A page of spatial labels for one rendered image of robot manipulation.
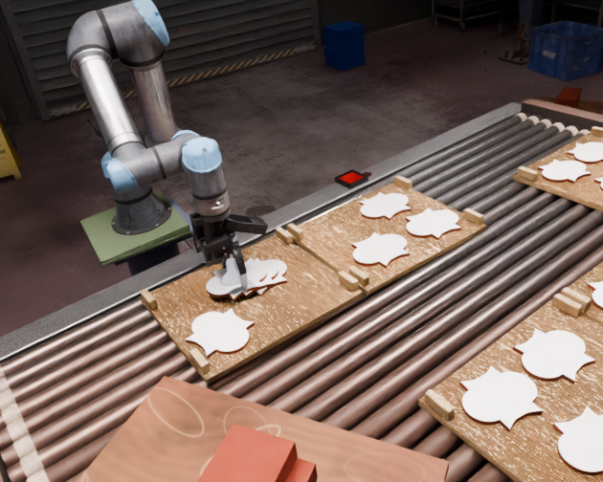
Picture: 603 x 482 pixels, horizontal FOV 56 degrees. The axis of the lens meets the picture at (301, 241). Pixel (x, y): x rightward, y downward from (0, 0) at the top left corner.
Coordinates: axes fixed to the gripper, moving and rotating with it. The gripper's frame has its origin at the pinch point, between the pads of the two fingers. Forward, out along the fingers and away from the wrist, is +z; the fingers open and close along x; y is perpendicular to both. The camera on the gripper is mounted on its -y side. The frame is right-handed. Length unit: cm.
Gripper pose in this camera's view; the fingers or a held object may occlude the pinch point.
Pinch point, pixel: (236, 277)
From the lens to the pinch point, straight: 136.0
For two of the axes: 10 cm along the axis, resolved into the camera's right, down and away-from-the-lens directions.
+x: 5.0, 4.4, -7.5
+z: 1.0, 8.3, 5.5
